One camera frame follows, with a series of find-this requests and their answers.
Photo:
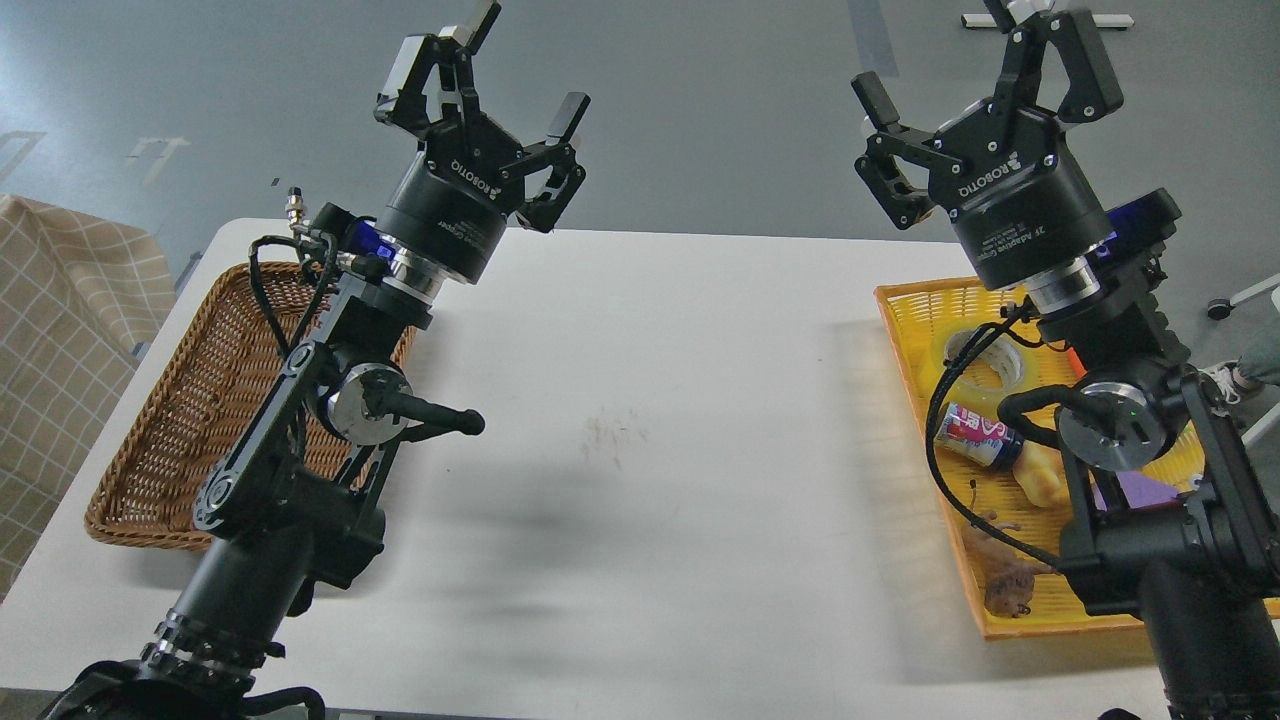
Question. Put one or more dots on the small drink can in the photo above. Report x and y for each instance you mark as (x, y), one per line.
(990, 444)

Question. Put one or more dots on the purple foam block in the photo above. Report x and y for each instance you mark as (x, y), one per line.
(1139, 490)

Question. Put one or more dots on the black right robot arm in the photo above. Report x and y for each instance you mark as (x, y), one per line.
(1169, 523)

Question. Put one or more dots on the white sneaker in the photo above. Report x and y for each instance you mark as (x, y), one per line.
(1233, 386)

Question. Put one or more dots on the brown toy lion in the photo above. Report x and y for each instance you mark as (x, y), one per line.
(1009, 578)

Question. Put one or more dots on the toy croissant bread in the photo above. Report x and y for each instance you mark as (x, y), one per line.
(1038, 472)

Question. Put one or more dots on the white stand base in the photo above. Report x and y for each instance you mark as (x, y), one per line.
(1120, 22)

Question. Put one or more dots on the beige checkered cloth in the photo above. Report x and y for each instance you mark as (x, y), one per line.
(79, 296)

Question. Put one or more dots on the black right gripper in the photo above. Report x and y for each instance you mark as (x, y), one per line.
(1023, 205)

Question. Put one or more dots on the chair caster wheel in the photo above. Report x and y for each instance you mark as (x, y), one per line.
(1219, 309)

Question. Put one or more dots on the brown wicker basket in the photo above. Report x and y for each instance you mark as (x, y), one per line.
(220, 372)

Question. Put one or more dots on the yellow plastic basket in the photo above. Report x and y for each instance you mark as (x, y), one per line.
(910, 313)

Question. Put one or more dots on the toy carrot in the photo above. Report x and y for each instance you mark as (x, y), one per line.
(1075, 362)

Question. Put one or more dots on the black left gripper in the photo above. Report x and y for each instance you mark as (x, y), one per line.
(451, 206)

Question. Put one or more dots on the yellow tape roll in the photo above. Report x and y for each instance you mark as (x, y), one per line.
(1004, 369)

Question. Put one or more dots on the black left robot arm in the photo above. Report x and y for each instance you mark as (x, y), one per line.
(294, 502)

